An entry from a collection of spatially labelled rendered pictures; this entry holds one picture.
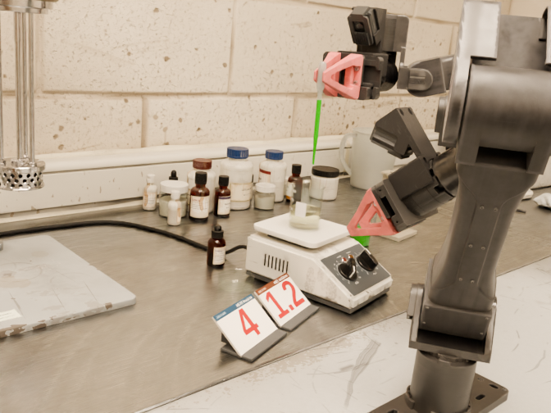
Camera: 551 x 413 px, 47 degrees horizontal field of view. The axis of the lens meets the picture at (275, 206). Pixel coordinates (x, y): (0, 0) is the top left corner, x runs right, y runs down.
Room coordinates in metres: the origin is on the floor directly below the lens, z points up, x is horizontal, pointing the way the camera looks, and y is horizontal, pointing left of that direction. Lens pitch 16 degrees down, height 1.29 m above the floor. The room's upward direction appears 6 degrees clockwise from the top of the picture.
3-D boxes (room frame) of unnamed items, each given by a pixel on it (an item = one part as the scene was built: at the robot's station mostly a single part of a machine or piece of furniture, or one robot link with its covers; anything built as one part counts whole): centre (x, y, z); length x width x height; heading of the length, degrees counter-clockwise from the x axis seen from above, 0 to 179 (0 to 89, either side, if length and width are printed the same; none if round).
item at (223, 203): (1.26, 0.11, 0.94); 0.03 x 0.03 x 0.08
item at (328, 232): (0.96, -0.05, 0.98); 0.12 x 0.12 x 0.01; 55
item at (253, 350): (0.73, 0.02, 0.92); 0.09 x 0.06 x 0.04; 152
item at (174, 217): (1.17, 0.19, 0.93); 0.03 x 0.03 x 0.07
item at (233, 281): (0.89, 0.05, 0.91); 0.06 x 0.06 x 0.02
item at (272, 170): (1.43, 0.01, 0.96); 0.06 x 0.06 x 0.11
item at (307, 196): (0.96, -0.05, 1.02); 0.06 x 0.05 x 0.08; 7
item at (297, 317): (0.82, -0.03, 0.92); 0.09 x 0.06 x 0.04; 152
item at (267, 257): (0.94, -0.07, 0.94); 0.22 x 0.13 x 0.08; 55
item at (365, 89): (0.98, -0.08, 1.22); 0.09 x 0.07 x 0.07; 145
